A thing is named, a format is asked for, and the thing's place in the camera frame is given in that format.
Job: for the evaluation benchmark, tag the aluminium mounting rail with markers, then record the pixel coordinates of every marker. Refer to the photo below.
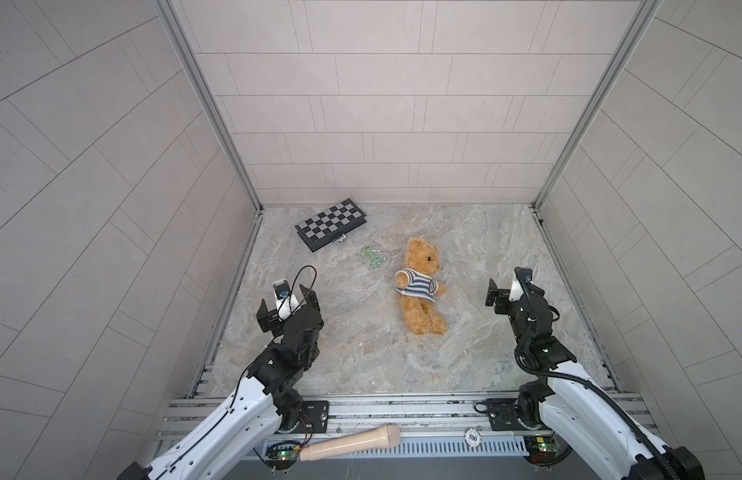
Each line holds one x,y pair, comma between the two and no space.
423,415

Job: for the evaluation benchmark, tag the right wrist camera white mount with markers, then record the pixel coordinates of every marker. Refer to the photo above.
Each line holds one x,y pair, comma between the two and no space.
517,290

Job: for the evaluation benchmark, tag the brown teddy bear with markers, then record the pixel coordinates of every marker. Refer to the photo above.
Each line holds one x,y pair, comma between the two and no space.
420,316

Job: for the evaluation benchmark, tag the left green circuit board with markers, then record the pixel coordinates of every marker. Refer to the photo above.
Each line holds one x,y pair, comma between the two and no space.
283,455

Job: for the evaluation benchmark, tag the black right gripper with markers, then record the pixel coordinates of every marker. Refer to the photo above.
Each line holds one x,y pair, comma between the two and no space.
502,298

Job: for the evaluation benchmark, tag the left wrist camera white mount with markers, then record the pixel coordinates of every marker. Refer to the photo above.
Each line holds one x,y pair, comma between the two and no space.
286,301

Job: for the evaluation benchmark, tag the right circuit board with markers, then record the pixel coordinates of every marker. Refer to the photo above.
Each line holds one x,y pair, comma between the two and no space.
541,450

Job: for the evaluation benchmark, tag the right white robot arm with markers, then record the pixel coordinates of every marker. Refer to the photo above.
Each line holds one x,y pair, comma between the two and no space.
563,398

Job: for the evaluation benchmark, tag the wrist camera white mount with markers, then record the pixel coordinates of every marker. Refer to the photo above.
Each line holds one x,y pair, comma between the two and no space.
517,290
286,301

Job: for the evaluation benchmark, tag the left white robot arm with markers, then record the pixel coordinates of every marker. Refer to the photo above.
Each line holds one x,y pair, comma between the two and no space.
263,402

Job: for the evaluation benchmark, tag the green brick pattern plastic bag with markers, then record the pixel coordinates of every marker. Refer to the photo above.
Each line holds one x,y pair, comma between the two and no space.
371,257

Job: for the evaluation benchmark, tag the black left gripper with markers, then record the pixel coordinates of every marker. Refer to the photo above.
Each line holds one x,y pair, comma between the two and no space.
268,320

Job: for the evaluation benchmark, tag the blue white striped sweater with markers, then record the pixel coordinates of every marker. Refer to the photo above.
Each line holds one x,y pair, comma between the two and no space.
411,283

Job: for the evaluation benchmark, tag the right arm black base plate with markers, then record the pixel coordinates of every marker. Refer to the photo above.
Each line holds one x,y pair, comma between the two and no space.
503,416

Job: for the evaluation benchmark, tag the folded black chess board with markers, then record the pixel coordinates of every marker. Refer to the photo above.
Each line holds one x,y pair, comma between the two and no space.
331,224

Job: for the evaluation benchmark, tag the beige wooden handle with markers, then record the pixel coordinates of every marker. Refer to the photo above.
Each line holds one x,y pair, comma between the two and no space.
385,437

